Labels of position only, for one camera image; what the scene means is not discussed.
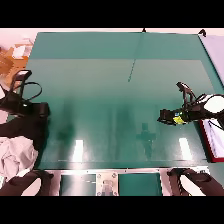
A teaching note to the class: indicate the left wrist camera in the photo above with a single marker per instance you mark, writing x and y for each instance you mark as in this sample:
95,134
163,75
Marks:
23,74

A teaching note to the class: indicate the white garment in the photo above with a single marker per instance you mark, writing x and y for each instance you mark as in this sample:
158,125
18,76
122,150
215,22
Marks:
16,153

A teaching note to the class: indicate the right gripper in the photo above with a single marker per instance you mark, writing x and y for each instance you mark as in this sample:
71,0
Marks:
168,116

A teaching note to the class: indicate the silver frame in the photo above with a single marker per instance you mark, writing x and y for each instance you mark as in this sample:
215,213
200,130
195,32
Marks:
106,183

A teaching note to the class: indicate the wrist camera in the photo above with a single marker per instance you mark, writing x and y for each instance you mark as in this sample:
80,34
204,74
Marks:
23,74
183,87

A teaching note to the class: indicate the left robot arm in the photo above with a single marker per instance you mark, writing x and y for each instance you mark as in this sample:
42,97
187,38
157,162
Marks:
12,102

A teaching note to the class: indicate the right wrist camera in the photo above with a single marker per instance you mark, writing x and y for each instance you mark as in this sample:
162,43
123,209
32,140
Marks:
183,87

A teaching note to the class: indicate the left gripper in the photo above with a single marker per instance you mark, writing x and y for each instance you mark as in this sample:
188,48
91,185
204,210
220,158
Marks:
41,110

